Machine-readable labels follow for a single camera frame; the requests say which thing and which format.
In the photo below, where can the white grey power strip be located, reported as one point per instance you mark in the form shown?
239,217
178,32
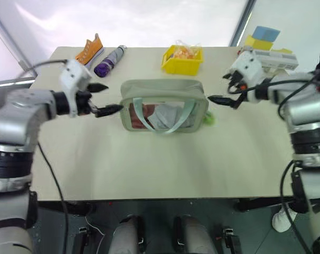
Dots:
276,59

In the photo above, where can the yellow sponge block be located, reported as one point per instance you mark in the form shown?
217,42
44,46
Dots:
258,43

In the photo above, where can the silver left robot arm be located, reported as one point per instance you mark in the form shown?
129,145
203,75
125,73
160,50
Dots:
14,119

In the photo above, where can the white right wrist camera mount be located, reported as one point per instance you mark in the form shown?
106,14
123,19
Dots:
246,66

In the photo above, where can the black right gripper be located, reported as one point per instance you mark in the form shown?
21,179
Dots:
240,91

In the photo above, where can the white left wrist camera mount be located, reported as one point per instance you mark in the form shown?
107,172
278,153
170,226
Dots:
72,76

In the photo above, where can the purple grey bottle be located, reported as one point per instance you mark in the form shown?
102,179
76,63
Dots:
108,63

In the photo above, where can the white shoe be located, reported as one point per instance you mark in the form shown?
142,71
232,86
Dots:
282,221

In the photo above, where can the green clear-sided zip pouch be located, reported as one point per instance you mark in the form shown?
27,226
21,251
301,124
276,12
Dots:
162,90

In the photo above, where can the blue sponge block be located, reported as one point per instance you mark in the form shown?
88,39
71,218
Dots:
266,33

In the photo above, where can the grey cloth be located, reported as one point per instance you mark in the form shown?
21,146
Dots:
165,116

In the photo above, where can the grey window frame bar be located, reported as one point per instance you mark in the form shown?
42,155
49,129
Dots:
9,39
242,22

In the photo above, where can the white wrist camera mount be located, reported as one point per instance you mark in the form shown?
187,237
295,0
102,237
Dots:
246,66
72,76

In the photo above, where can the clear bag of orange snacks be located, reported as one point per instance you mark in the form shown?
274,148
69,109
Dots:
186,51

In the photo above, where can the yellow plastic bin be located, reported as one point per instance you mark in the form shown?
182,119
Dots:
181,66

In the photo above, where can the grey rounded robot leg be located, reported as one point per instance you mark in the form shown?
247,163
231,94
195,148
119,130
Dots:
194,235
124,235

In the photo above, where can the red cloth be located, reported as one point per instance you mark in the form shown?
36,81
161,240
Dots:
136,119

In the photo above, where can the flat yellow pad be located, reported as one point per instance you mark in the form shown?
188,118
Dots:
283,50

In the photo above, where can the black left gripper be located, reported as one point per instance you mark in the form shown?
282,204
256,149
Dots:
83,102

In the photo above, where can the orange laced shoe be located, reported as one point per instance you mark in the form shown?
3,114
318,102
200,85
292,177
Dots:
89,51

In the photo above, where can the black robot foot block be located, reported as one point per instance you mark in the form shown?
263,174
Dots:
81,238
231,239

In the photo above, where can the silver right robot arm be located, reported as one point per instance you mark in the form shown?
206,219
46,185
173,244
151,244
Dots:
305,113

